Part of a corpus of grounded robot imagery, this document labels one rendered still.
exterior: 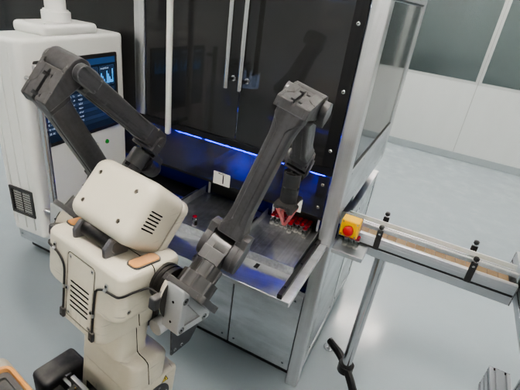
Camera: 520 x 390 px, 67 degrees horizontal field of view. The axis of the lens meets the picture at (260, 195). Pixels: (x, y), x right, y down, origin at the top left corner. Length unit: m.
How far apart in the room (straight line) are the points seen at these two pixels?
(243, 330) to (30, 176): 1.23
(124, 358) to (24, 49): 1.00
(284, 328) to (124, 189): 1.31
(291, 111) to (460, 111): 5.35
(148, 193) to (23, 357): 1.72
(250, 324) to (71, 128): 1.43
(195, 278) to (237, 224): 0.14
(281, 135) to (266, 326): 1.40
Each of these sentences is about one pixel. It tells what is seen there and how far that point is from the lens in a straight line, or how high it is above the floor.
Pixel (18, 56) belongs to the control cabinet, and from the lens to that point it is 1.53.
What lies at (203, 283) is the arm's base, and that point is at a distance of 0.86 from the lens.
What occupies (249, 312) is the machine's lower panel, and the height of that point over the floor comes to 0.35.
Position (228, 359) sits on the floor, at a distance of 2.32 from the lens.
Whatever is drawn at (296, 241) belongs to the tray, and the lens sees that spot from 1.65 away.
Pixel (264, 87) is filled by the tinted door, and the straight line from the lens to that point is 1.56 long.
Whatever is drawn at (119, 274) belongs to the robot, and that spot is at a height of 1.23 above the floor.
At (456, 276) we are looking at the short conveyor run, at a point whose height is 0.89.
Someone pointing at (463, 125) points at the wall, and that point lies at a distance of 6.12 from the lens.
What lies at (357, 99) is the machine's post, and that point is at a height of 1.49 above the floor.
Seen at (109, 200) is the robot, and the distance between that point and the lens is 0.91.
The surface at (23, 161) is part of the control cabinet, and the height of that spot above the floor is 1.13.
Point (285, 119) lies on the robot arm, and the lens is 0.80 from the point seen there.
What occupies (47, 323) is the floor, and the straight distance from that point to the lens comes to 2.59.
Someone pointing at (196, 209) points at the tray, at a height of 0.88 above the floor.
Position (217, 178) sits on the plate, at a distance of 1.76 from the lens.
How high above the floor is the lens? 1.78
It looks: 27 degrees down
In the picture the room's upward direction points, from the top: 8 degrees clockwise
